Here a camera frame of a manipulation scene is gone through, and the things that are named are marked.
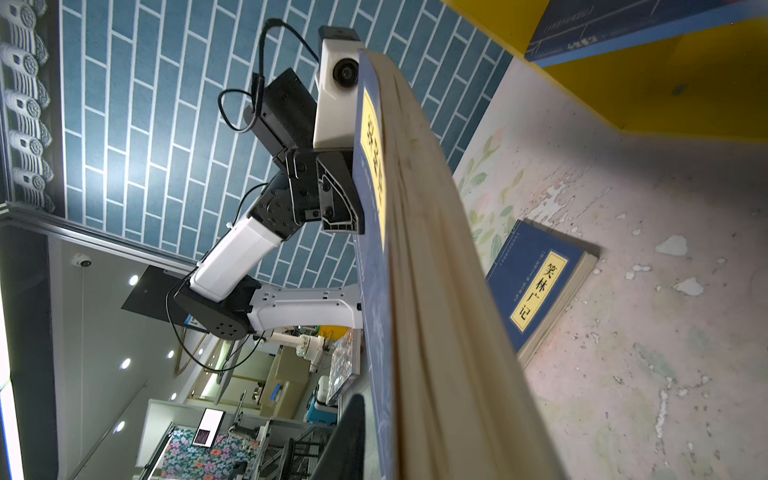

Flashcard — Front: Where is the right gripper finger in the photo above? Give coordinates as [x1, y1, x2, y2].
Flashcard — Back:
[310, 394, 366, 480]

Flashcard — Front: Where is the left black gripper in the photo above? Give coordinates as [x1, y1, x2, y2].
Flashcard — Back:
[285, 148, 365, 234]

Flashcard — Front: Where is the navy book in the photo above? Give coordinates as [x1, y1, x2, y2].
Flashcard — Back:
[524, 0, 767, 67]
[486, 219, 599, 367]
[355, 49, 565, 479]

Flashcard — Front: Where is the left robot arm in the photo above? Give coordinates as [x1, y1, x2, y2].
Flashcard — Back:
[169, 149, 365, 341]

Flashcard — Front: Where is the yellow pink blue bookshelf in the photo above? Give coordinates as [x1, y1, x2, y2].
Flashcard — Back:
[452, 1, 767, 142]

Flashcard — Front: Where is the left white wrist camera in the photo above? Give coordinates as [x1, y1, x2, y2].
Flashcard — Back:
[313, 26, 364, 149]

